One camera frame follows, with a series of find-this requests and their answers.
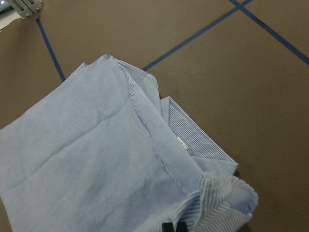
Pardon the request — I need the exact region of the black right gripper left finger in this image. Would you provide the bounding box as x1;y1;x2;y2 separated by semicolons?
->
162;222;174;232

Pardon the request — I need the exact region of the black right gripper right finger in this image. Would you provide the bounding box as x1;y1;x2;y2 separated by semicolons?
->
176;222;187;232

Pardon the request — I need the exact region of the blue striped button shirt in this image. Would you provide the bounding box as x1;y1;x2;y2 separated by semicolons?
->
0;55;258;232

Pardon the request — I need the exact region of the grey aluminium frame post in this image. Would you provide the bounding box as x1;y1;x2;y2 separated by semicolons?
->
7;0;43;19

